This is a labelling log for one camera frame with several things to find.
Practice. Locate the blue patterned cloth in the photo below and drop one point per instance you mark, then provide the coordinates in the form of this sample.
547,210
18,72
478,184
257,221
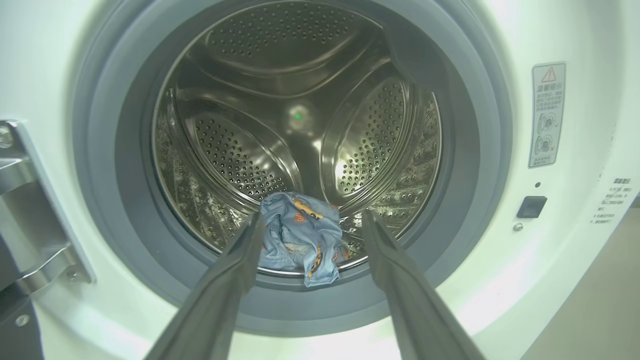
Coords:
300,235

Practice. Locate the grey warning sticker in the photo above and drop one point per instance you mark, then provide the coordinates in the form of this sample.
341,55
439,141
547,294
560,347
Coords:
547,115

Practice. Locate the metal door hinge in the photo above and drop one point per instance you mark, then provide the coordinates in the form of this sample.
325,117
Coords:
30,210

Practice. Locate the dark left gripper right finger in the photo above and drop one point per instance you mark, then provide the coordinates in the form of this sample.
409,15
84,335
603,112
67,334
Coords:
415,310

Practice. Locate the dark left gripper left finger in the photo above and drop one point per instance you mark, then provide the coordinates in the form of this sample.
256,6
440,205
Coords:
220,300

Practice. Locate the white front-load washing machine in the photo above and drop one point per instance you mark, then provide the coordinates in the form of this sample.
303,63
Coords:
500,280

